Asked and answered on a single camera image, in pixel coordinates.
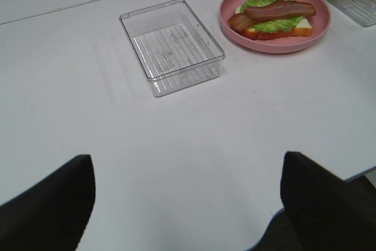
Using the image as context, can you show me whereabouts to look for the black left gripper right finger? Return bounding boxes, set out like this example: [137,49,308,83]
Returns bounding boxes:
[280,152,375,250]

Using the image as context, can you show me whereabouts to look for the left clear plastic tray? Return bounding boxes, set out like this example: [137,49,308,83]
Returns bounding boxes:
[119,0,226,97]

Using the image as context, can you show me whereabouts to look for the green lettuce leaf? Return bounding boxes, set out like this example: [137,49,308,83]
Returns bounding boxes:
[234,0,312,34]

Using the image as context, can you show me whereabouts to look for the bread slice from tray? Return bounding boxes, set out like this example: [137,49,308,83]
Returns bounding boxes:
[234,0,313,41]

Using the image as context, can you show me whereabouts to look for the brown bacon strip tray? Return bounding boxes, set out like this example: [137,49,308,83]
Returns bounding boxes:
[227,13,255,32]

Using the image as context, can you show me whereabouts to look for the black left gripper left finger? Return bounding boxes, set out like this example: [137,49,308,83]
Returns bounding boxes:
[1,155,96,250]

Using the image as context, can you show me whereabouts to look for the pink round plate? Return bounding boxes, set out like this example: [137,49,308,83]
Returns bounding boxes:
[219,0,331,54]

